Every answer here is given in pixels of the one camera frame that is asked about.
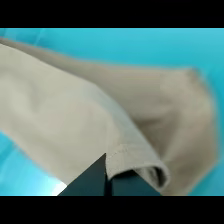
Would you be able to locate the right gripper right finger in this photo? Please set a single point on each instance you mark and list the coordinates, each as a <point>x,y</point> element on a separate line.
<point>131,186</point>

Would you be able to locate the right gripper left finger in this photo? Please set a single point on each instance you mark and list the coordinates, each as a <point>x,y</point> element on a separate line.
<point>91,181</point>

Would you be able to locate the beige shirt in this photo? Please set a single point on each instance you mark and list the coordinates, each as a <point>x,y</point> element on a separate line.
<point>83,116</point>

